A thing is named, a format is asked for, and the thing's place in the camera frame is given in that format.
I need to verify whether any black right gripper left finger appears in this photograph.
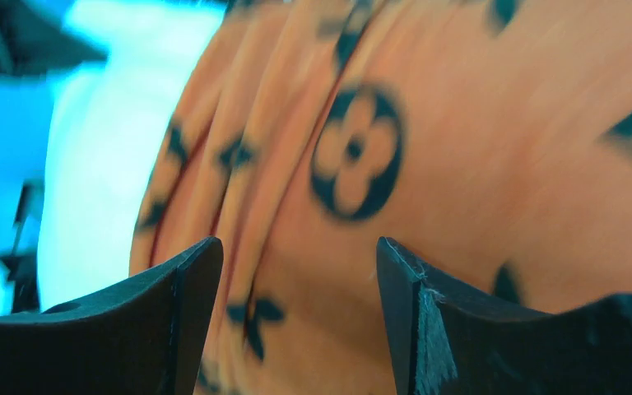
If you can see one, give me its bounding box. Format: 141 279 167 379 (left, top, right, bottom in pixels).
0 237 223 395

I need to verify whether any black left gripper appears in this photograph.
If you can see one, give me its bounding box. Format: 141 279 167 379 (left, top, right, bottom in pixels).
0 1 106 77

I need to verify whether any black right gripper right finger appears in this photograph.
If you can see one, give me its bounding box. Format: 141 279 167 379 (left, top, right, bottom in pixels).
376 237 632 395

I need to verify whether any white pillow insert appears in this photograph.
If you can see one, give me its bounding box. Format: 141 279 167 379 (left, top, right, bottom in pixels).
37 1 225 309

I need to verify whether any orange patterned pillowcase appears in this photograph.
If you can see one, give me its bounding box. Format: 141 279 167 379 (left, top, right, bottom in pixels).
130 1 632 394

